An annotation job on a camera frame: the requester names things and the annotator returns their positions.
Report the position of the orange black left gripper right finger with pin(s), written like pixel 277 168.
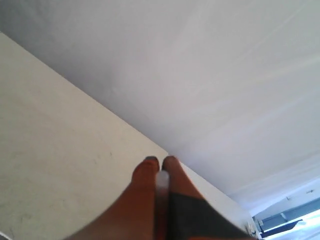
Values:
pixel 190 216

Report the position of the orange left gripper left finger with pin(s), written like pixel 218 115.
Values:
pixel 131 216

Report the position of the thin orange straw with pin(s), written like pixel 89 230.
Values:
pixel 162 182

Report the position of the white backdrop cloth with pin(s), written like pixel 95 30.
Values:
pixel 231 87

